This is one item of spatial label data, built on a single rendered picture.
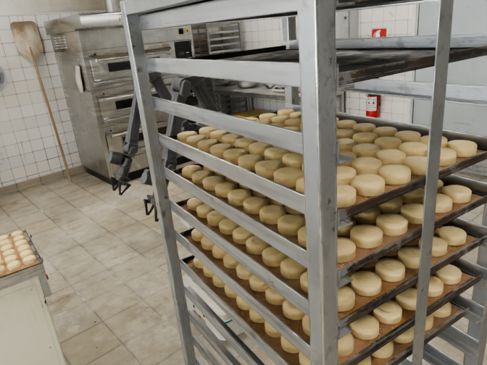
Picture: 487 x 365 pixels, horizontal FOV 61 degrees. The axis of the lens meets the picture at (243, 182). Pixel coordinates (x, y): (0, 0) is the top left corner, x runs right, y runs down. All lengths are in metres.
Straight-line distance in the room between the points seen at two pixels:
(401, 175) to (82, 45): 4.65
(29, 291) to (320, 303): 1.56
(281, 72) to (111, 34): 4.73
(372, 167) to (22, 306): 1.64
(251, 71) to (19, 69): 5.41
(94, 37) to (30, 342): 3.74
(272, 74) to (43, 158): 5.62
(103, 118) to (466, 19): 4.05
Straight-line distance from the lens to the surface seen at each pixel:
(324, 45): 0.47
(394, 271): 0.76
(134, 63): 1.01
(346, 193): 0.60
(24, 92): 5.96
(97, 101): 5.16
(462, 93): 0.89
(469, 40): 0.88
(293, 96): 1.25
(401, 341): 0.92
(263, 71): 0.60
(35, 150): 6.06
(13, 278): 1.97
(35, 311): 2.05
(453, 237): 0.89
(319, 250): 0.55
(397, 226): 0.72
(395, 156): 0.76
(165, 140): 1.01
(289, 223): 0.71
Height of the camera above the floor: 1.75
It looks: 21 degrees down
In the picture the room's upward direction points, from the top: 5 degrees counter-clockwise
